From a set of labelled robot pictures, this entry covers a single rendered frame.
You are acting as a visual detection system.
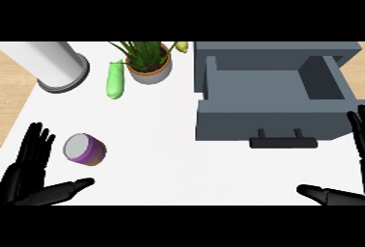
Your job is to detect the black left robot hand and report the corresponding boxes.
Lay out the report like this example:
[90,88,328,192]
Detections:
[0,122,97,206]

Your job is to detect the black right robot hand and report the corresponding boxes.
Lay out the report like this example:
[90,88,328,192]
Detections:
[295,104,365,206]

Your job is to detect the purple can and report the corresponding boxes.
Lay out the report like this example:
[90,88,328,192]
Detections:
[62,132,108,167]

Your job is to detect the grey open drawer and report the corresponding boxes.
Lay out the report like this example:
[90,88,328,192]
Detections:
[193,55,365,143]

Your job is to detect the green bottle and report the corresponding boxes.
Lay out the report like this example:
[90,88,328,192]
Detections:
[105,59,125,100]

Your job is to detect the white cylinder with grey base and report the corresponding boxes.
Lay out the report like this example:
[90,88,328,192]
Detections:
[0,41,91,95]

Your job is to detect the potted green plant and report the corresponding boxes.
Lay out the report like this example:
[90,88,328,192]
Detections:
[106,41,190,86]

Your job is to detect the grey cabinet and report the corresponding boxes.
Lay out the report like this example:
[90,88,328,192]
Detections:
[192,41,363,100]

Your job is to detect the dark drawer handle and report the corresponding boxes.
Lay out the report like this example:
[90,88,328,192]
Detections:
[248,127,319,150]

